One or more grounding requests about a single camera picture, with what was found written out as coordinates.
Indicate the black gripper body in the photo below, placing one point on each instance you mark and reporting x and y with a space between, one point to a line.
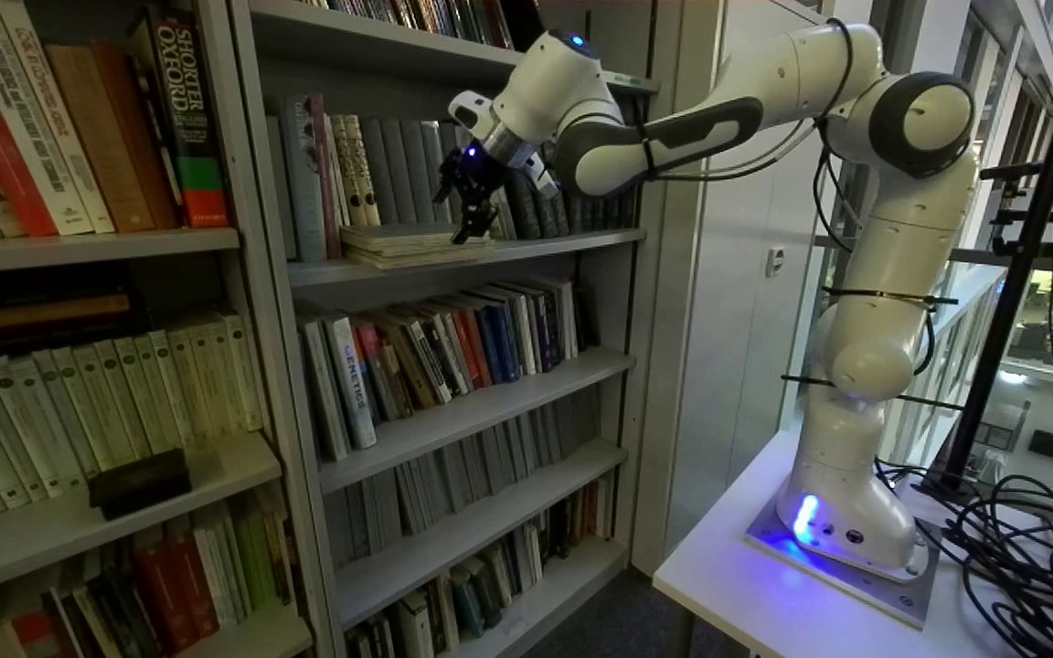
474 176

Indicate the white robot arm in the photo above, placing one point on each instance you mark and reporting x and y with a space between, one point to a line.
560 126

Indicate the pile of flat books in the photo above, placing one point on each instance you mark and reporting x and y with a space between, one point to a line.
407 254

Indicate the brown hardcover book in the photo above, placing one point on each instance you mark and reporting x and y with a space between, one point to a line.
115 135

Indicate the grey metal bookshelf right unit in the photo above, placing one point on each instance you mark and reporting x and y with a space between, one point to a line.
461 431

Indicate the grey metal bookshelf unit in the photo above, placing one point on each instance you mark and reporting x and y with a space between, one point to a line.
132 347
461 431

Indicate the grey metal bookshelf left unit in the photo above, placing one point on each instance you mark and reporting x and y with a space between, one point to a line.
132 347

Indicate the black box on shelf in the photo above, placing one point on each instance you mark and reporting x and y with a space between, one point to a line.
140 486

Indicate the white robot table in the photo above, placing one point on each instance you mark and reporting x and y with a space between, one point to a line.
987 590

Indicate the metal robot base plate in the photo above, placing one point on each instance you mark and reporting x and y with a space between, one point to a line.
842 570

